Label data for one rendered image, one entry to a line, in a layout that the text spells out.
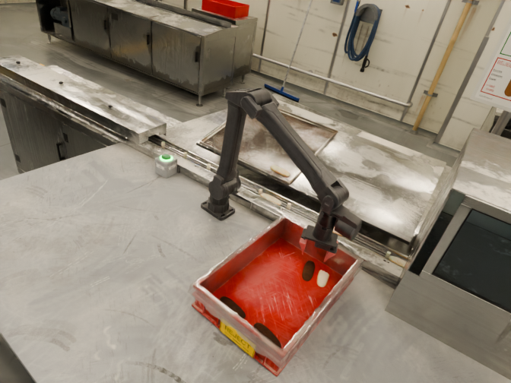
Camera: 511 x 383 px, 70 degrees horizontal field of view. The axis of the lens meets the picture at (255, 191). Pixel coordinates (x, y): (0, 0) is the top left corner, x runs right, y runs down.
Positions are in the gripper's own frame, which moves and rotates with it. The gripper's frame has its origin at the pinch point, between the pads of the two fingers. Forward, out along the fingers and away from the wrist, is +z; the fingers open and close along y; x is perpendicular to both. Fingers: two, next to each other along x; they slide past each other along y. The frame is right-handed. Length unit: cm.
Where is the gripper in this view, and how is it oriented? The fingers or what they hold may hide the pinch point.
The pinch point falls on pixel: (314, 255)
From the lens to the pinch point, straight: 125.5
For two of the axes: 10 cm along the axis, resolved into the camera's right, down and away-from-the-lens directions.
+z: -1.6, 8.0, 5.7
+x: 3.0, -5.1, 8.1
